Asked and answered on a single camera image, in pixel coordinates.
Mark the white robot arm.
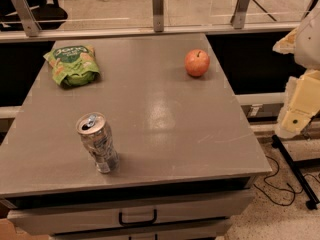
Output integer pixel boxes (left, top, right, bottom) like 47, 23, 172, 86
273, 8, 320, 139

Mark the metal railing bracket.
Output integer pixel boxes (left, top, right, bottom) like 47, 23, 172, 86
11, 0, 41, 37
230, 0, 250, 29
152, 0, 164, 32

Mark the horizontal metal railing bar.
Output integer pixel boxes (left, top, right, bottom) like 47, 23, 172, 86
0, 22, 300, 43

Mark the right metal railing bracket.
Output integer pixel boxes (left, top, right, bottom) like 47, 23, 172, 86
230, 0, 250, 29

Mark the black office chair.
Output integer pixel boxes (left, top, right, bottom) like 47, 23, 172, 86
0, 0, 68, 31

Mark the left metal railing bracket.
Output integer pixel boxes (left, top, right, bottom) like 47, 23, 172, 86
11, 0, 41, 37

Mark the green rice chip bag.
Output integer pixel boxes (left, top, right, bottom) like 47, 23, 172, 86
44, 45, 100, 86

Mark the red apple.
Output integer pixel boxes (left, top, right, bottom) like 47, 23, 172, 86
184, 49, 210, 77

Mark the black stand leg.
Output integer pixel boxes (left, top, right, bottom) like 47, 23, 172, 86
272, 135, 320, 210

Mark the black floor cable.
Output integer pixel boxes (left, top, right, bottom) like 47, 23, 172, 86
253, 155, 320, 207

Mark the open silver drink can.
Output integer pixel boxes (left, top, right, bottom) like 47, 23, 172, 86
76, 112, 119, 174

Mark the lower grey drawer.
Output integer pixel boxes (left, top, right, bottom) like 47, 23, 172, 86
50, 219, 231, 240

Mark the middle metal railing bracket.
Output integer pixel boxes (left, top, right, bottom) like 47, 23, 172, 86
152, 0, 164, 32

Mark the grey drawer with black handle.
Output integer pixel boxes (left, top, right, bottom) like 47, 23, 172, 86
8, 189, 254, 235

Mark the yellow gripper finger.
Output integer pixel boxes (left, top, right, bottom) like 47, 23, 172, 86
275, 69, 320, 139
272, 28, 297, 54

